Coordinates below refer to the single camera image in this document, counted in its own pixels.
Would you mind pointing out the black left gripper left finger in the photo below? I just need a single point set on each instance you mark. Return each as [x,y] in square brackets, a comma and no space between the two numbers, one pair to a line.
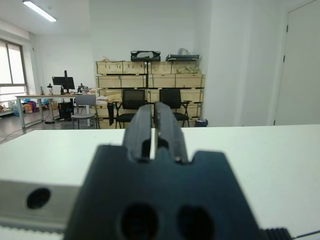
[140,130]

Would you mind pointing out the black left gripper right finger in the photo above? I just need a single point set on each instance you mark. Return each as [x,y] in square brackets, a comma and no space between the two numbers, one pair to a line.
[170,130]

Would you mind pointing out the brown cardboard box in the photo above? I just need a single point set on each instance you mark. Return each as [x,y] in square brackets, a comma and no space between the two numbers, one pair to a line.
[53,105]

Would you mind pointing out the small dark waste bin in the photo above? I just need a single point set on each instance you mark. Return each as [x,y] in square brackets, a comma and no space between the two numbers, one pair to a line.
[201,123]

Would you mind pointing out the black mesh office chair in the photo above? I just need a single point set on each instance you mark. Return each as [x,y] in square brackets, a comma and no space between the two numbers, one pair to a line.
[132,98]
[170,97]

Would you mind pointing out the black hanging garment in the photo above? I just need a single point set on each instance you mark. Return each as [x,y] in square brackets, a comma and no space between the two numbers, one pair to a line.
[111,113]

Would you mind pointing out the grey plastic chair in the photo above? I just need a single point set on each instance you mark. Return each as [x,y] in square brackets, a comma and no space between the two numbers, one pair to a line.
[85,101]

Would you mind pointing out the flat black tray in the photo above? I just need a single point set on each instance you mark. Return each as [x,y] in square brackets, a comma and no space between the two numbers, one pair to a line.
[182,57]

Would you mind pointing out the black case with white window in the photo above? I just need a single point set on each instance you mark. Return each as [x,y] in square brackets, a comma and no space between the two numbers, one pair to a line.
[145,55]

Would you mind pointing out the black computer tower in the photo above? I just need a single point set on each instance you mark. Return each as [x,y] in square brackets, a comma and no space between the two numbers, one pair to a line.
[65,110]

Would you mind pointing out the black computer monitor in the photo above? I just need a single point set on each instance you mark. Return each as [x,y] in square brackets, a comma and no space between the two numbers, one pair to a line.
[62,83]

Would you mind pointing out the desk with white legs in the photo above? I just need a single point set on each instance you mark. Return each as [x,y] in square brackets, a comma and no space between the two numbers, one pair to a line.
[37,96]

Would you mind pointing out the colourful bag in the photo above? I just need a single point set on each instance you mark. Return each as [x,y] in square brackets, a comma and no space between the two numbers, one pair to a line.
[30,107]

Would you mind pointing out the blue water jug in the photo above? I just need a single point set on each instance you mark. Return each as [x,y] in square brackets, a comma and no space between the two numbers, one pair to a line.
[16,110]

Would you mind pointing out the white door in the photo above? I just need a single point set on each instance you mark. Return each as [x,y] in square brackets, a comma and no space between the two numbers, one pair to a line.
[302,75]

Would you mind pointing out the long ceiling light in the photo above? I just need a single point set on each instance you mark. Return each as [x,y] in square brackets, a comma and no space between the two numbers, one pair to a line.
[40,10]

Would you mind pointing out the window with dark frame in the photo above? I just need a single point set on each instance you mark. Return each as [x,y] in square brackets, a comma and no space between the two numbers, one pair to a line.
[12,65]

